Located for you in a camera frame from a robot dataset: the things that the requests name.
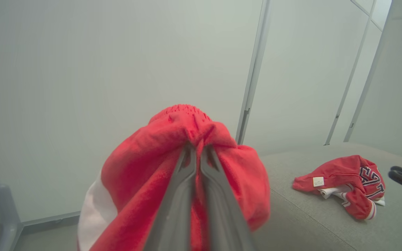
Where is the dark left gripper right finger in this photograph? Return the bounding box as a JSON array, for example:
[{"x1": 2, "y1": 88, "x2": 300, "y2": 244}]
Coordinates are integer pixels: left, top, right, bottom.
[{"x1": 200, "y1": 144, "x2": 258, "y2": 251}]

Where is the grey fabric sofa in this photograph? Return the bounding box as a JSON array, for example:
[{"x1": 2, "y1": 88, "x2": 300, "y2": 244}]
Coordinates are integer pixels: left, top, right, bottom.
[{"x1": 248, "y1": 141, "x2": 402, "y2": 251}]

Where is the wide white partition panel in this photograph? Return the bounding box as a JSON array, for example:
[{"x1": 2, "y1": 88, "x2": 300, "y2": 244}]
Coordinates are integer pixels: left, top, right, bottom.
[{"x1": 0, "y1": 0, "x2": 272, "y2": 227}]

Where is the red jersey with navy number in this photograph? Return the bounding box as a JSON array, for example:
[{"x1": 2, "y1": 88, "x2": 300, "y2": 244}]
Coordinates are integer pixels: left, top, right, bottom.
[{"x1": 291, "y1": 155, "x2": 386, "y2": 221}]

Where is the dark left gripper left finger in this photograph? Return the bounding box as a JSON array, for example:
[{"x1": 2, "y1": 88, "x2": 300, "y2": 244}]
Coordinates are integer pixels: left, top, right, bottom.
[{"x1": 143, "y1": 143, "x2": 197, "y2": 251}]

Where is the red garment with white band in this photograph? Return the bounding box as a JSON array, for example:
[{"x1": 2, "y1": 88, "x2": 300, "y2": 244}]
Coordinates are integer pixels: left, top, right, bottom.
[{"x1": 77, "y1": 104, "x2": 271, "y2": 251}]

